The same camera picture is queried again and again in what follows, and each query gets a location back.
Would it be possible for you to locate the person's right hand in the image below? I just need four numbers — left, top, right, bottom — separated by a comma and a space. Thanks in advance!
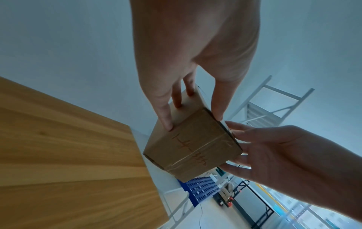
219, 120, 362, 225

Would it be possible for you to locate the person's left hand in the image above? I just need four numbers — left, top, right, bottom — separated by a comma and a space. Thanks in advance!
129, 0, 261, 131

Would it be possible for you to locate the blue perforated plastic pallet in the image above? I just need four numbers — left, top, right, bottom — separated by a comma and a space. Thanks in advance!
177, 175, 222, 207

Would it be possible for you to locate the small cardboard box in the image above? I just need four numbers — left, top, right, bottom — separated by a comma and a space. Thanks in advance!
142, 85, 243, 183

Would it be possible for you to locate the red black pallet truck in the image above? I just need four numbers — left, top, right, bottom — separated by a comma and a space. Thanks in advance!
215, 180, 250, 208

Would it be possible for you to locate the green folding table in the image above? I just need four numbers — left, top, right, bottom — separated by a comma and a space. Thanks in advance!
215, 166, 275, 229

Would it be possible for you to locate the bright window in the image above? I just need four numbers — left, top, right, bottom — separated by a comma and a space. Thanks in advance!
271, 185, 362, 229

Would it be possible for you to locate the grey metal shelf rack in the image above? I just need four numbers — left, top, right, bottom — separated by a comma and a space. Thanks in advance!
226, 75, 315, 128

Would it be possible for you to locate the orange wooden table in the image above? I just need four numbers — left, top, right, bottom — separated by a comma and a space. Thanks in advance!
0, 76, 169, 229

